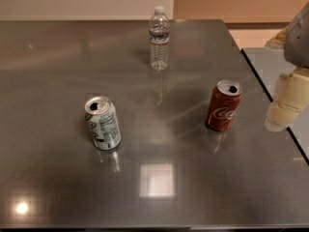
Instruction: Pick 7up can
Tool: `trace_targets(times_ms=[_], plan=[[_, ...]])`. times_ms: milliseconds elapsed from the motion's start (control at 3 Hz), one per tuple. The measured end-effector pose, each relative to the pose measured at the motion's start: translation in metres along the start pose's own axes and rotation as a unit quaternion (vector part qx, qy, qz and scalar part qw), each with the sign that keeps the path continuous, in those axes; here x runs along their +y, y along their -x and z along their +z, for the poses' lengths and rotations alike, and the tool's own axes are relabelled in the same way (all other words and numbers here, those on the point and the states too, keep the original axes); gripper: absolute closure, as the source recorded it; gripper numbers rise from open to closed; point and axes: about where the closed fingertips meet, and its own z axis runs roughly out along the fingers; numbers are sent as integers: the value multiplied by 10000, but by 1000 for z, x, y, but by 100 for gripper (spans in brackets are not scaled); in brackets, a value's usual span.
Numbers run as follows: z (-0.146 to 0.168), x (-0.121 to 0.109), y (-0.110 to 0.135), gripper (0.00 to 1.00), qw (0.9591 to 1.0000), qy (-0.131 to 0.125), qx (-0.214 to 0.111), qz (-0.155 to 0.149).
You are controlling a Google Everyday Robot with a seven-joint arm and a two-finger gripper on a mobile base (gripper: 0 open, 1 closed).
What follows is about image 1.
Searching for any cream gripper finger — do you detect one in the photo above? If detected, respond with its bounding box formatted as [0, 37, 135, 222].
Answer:
[265, 28, 287, 49]
[265, 67, 309, 132]

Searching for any white green 7up can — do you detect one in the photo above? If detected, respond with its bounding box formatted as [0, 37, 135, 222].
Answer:
[85, 96, 121, 151]

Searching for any grey side table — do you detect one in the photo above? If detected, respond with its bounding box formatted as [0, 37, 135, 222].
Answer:
[241, 47, 309, 160]

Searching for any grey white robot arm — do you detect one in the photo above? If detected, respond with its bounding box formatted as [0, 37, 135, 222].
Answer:
[265, 2, 309, 131]

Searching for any red Coca-Cola can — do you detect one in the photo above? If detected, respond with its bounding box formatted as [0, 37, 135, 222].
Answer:
[206, 79, 242, 131]

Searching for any clear plastic water bottle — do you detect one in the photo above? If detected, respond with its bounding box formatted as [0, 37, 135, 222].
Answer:
[149, 6, 170, 71]

